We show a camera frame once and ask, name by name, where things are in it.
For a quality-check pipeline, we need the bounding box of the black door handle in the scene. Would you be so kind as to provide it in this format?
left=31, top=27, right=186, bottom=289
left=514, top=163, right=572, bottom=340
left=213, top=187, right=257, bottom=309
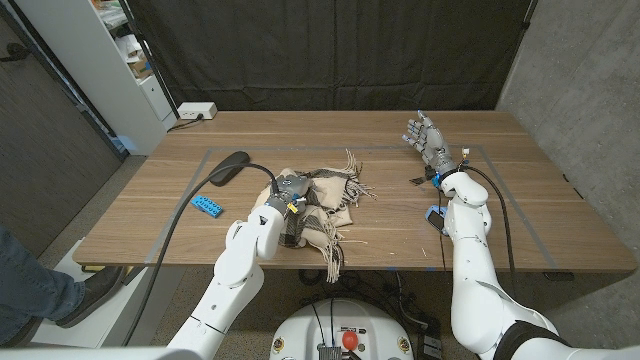
left=0, top=42, right=31, bottom=64

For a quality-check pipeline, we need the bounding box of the black floor power strip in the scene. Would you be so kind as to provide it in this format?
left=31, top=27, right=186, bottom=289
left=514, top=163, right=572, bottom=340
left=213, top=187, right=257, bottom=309
left=417, top=319, right=444, bottom=360

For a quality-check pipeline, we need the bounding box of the white robot torso base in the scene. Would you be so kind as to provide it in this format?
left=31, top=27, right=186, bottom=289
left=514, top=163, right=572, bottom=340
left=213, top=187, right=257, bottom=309
left=268, top=298, right=415, bottom=360

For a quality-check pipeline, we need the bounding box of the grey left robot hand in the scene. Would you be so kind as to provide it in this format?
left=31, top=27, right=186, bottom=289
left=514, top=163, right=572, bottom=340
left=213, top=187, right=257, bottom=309
left=264, top=173, right=316, bottom=216

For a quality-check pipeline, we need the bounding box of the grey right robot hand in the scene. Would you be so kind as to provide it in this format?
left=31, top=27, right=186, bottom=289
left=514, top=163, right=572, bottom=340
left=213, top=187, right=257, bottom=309
left=401, top=110, right=459, bottom=176

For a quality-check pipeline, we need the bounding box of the blue lego brick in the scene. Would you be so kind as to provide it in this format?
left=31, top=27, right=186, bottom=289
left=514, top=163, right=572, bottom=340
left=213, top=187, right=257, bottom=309
left=190, top=194, right=225, bottom=219

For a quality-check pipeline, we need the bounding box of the white power outlet box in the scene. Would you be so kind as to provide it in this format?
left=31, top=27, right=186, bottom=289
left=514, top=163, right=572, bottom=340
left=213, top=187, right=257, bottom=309
left=177, top=101, right=219, bottom=121

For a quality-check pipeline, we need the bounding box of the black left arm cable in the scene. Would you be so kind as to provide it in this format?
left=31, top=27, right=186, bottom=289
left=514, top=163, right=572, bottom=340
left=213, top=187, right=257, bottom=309
left=122, top=162, right=281, bottom=346

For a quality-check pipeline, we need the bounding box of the black glasses case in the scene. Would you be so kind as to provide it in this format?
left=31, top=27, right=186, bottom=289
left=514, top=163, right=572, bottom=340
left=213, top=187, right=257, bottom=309
left=208, top=150, right=251, bottom=188

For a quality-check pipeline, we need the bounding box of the person's leg in jeans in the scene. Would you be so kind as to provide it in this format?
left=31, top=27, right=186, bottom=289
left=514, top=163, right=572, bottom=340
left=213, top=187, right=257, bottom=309
left=0, top=224, right=86, bottom=346

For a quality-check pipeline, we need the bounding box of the white floor board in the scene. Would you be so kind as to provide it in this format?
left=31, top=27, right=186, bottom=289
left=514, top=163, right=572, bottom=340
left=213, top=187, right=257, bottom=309
left=29, top=239, right=166, bottom=349

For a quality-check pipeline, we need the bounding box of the cream plaid fringed scarf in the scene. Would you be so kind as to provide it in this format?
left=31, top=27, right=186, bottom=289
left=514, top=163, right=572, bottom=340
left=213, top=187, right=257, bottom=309
left=252, top=148, right=379, bottom=285

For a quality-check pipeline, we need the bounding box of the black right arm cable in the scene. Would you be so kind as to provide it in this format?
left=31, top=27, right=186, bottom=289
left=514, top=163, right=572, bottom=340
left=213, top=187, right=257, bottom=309
left=459, top=164, right=519, bottom=296

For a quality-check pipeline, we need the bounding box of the black backdrop curtain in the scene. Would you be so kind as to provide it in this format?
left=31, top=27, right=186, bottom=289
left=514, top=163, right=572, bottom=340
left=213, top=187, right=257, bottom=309
left=122, top=0, right=539, bottom=112

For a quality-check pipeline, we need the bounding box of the black backdrop stand pole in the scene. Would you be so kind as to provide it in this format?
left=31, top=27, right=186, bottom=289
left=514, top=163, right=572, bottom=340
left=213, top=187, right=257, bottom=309
left=117, top=0, right=181, bottom=120

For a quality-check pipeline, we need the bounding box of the cardboard box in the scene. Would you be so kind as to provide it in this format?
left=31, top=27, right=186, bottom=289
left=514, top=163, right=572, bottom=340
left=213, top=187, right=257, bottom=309
left=127, top=54, right=154, bottom=79

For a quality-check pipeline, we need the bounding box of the person's dark shoe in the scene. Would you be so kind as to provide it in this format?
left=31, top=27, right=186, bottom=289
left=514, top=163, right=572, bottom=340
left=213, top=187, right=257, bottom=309
left=54, top=265, right=126, bottom=329

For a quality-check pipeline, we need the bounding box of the small blue camera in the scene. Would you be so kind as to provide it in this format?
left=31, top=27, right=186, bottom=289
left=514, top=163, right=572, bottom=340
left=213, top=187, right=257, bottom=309
left=425, top=204, right=449, bottom=235

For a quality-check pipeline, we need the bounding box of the white shelf cabinet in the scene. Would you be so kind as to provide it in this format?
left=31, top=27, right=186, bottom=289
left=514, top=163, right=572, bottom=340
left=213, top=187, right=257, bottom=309
left=14, top=0, right=179, bottom=156

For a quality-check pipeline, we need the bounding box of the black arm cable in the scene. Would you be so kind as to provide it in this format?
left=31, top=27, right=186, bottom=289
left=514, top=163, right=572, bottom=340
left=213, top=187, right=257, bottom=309
left=122, top=162, right=281, bottom=346
left=459, top=164, right=519, bottom=296

